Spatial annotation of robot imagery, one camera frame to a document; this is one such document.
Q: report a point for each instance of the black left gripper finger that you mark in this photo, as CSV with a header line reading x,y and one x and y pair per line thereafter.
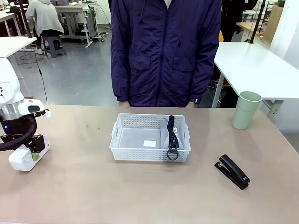
x,y
9,138
38,142

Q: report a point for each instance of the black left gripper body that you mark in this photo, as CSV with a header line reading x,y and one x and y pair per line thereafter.
x,y
9,126

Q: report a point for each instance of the white rectangular adapter box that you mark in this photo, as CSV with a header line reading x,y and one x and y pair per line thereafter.
x,y
19,161

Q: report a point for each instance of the black stapler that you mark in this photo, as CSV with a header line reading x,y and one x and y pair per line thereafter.
x,y
233,171

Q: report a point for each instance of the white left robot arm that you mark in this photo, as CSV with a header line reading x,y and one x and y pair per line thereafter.
x,y
7,81

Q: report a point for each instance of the person's left forearm purple sleeve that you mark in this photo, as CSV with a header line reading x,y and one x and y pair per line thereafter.
x,y
203,79

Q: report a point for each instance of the person's right forearm purple sleeve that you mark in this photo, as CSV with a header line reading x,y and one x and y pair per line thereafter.
x,y
119,81

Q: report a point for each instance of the white perforated plastic basket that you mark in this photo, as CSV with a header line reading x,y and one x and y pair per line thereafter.
x,y
130,154

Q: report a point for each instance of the person's right hand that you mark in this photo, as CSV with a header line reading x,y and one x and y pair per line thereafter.
x,y
124,104

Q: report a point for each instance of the person's left hand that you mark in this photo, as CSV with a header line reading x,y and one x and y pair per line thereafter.
x,y
192,105

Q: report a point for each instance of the white table with slim legs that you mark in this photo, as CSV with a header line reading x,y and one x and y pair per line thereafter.
x,y
11,44

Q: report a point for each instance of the grey plastic stool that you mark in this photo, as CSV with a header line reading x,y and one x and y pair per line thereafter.
x,y
53,45

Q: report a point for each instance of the white paper label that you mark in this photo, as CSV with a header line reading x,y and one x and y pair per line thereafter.
x,y
149,143

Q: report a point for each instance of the seated person in grey hoodie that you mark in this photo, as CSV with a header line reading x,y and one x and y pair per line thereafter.
x,y
45,18

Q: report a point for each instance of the grey metal workbench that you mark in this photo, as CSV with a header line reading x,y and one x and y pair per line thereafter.
x,y
74,16

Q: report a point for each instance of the person in purple jacket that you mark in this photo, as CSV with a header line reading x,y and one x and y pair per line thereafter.
x,y
163,58

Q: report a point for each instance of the black wrist band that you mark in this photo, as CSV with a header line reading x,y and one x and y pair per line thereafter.
x,y
196,101

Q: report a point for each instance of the pale green plastic cup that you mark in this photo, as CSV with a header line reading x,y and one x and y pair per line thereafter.
x,y
245,112

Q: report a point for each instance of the yellow object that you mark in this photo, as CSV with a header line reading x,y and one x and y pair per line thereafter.
x,y
221,37

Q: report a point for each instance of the large white table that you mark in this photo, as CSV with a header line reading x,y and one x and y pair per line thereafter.
x,y
252,70

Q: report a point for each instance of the standing person in black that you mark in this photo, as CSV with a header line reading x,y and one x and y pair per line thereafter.
x,y
231,18

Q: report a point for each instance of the wooden top table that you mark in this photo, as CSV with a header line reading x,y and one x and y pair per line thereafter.
x,y
250,26

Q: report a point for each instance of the tall brown cardboard box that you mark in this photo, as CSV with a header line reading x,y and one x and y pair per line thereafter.
x,y
275,23

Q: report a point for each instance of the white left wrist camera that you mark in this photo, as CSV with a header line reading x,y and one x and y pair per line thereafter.
x,y
25,106

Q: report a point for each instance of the black camera pole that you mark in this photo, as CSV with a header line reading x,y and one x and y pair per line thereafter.
x,y
255,25
25,21

